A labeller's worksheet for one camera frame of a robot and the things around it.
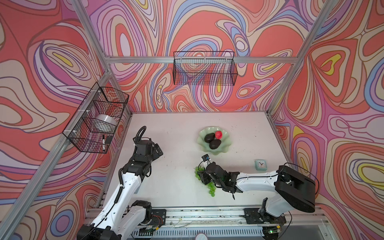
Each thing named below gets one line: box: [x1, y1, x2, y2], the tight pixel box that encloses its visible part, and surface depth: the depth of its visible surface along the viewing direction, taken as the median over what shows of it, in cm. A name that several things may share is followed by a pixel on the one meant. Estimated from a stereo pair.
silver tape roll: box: [96, 114, 117, 126], surface depth 75 cm
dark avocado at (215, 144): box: [209, 139, 222, 150], surface depth 100 cm
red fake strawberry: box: [215, 130, 223, 140], surface depth 101 cm
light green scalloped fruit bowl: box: [197, 126, 232, 156], surface depth 101 cm
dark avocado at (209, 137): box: [204, 132, 215, 144], surface depth 102 cm
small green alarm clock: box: [254, 159, 268, 171], surface depth 92 cm
